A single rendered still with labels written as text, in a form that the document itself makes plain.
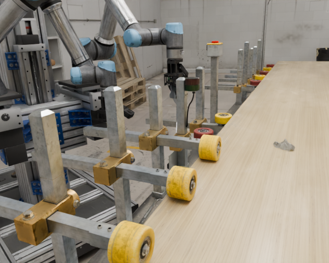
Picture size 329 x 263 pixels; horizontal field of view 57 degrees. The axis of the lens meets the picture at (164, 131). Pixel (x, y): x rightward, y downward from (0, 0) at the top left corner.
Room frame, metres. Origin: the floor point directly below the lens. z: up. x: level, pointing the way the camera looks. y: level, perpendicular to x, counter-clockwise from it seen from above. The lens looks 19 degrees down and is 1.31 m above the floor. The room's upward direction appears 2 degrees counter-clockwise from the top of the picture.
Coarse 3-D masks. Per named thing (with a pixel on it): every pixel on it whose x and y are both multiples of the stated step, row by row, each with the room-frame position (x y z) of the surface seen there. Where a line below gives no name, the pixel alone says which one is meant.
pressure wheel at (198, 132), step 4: (196, 128) 1.20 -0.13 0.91; (200, 128) 1.20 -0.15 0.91; (204, 128) 1.20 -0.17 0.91; (208, 128) 1.20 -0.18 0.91; (196, 132) 1.16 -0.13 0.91; (200, 132) 1.15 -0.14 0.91; (204, 132) 1.16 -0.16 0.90; (208, 132) 1.15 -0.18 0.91; (212, 132) 1.15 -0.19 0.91; (196, 136) 1.15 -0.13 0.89; (200, 136) 1.14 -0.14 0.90
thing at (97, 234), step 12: (0, 204) 0.58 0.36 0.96; (12, 204) 0.58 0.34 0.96; (24, 204) 0.57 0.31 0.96; (0, 216) 0.58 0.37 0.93; (12, 216) 0.56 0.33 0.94; (60, 216) 0.52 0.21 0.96; (72, 216) 0.52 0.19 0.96; (60, 228) 0.50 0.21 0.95; (72, 228) 0.49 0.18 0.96; (84, 228) 0.48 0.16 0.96; (96, 228) 0.48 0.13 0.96; (108, 228) 0.47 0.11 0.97; (84, 240) 0.48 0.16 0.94; (96, 240) 0.46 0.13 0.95; (108, 240) 0.45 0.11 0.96
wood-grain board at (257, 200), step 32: (288, 64) 3.21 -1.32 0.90; (320, 64) 3.11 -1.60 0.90; (256, 96) 1.79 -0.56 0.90; (288, 96) 1.76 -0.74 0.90; (320, 96) 1.73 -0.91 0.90; (224, 128) 1.21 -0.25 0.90; (256, 128) 1.19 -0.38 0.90; (288, 128) 1.18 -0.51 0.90; (320, 128) 1.16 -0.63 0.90; (224, 160) 0.89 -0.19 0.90; (256, 160) 0.88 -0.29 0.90; (288, 160) 0.87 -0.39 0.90; (320, 160) 0.86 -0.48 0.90; (224, 192) 0.69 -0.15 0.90; (256, 192) 0.69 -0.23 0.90; (288, 192) 0.68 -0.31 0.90; (320, 192) 0.68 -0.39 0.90; (160, 224) 0.57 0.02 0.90; (192, 224) 0.56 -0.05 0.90; (224, 224) 0.56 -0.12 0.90; (256, 224) 0.55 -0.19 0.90; (288, 224) 0.55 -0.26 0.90; (320, 224) 0.55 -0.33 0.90; (160, 256) 0.47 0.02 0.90; (192, 256) 0.47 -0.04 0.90; (224, 256) 0.46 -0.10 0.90; (256, 256) 0.46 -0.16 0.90; (288, 256) 0.46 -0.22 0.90; (320, 256) 0.45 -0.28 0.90
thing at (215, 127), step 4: (148, 120) 1.55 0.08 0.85; (164, 120) 1.51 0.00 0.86; (168, 120) 1.51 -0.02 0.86; (172, 120) 1.51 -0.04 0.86; (176, 120) 1.51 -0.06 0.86; (164, 124) 1.51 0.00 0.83; (168, 124) 1.50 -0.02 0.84; (172, 124) 1.49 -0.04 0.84; (176, 124) 1.48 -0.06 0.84; (188, 124) 1.45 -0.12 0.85; (204, 124) 1.42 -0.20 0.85; (208, 124) 1.41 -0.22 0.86; (212, 124) 1.41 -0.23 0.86; (216, 124) 1.41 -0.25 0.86; (220, 124) 1.41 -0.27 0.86; (212, 128) 1.40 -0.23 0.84; (216, 128) 1.39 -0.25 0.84; (220, 128) 1.38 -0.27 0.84
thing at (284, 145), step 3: (285, 138) 1.01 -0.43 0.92; (276, 141) 1.00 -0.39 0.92; (285, 141) 0.99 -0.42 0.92; (273, 144) 1.00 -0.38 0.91; (276, 144) 0.99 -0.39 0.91; (279, 144) 0.98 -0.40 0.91; (282, 144) 0.99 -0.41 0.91; (285, 144) 0.96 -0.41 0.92; (288, 144) 0.98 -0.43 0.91; (291, 144) 0.97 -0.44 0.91; (276, 147) 0.98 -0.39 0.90; (279, 147) 0.97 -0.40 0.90; (282, 147) 0.96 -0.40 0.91; (285, 147) 0.96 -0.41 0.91; (288, 147) 0.95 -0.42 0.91; (291, 147) 0.95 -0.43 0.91; (294, 147) 0.96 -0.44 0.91; (288, 150) 0.95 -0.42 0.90
